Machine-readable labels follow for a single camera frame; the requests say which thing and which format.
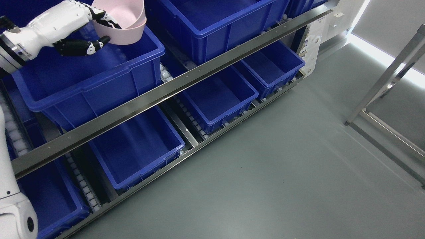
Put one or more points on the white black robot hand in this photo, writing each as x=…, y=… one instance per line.
x=53, y=27

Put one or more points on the blue bin shelf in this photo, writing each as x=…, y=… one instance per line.
x=298, y=7
x=72, y=90
x=205, y=29

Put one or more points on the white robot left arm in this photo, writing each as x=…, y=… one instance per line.
x=18, y=217

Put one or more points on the blue bin middle shelf right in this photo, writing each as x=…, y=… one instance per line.
x=298, y=7

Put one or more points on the blue bin lower left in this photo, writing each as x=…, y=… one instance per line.
x=56, y=199

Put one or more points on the blue bin lower centre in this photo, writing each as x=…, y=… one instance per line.
x=218, y=99

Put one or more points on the pink bowl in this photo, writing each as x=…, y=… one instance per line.
x=128, y=13
x=131, y=30

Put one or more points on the blue bin lower right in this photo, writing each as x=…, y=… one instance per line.
x=270, y=68

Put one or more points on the blue bin lower centre-left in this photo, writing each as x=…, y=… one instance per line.
x=134, y=150

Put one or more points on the blue bin middle shelf left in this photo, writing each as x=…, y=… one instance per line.
x=72, y=90

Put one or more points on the blue bin middle shelf centre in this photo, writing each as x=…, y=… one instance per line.
x=205, y=29

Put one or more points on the white labelled sign panel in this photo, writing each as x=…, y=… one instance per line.
x=311, y=41

